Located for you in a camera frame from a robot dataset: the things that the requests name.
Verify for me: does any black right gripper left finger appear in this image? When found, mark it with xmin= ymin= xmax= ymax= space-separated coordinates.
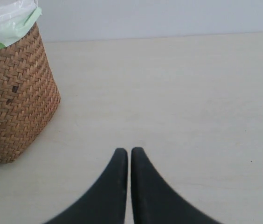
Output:
xmin=47 ymin=148 xmax=128 ymax=224

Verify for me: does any white plastic bin liner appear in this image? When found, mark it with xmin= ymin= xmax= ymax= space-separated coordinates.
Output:
xmin=0 ymin=0 xmax=42 ymax=49

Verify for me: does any woven brown wicker basket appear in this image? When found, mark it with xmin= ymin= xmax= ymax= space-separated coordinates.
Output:
xmin=0 ymin=25 xmax=61 ymax=163

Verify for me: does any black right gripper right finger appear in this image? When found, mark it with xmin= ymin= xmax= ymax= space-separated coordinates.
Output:
xmin=131 ymin=147 xmax=218 ymax=224

